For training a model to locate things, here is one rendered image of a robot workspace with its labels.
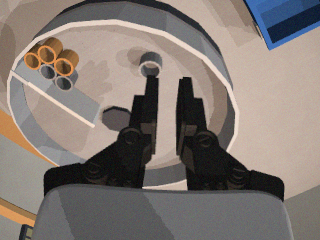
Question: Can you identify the grey metal bushing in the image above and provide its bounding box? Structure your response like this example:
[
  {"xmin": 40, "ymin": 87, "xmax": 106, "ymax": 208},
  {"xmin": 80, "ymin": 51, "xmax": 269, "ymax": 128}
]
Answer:
[
  {"xmin": 55, "ymin": 69, "xmax": 78, "ymax": 92},
  {"xmin": 138, "ymin": 52, "xmax": 163, "ymax": 80},
  {"xmin": 39, "ymin": 63, "xmax": 58, "ymax": 81}
]

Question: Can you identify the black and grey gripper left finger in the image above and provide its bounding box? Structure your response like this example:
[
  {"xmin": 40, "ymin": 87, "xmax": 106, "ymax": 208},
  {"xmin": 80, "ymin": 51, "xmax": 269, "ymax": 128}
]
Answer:
[{"xmin": 44, "ymin": 75, "xmax": 159, "ymax": 197}]

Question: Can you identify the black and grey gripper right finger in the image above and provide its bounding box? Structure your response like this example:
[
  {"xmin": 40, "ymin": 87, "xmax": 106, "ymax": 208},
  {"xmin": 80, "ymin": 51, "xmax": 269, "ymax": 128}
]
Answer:
[{"xmin": 176, "ymin": 77, "xmax": 285, "ymax": 202}]

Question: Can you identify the bronze bushing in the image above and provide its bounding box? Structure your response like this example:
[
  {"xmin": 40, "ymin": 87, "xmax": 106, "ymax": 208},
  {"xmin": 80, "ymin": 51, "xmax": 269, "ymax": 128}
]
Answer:
[
  {"xmin": 24, "ymin": 44, "xmax": 43, "ymax": 70},
  {"xmin": 54, "ymin": 49, "xmax": 79, "ymax": 76},
  {"xmin": 38, "ymin": 37, "xmax": 63, "ymax": 64}
]

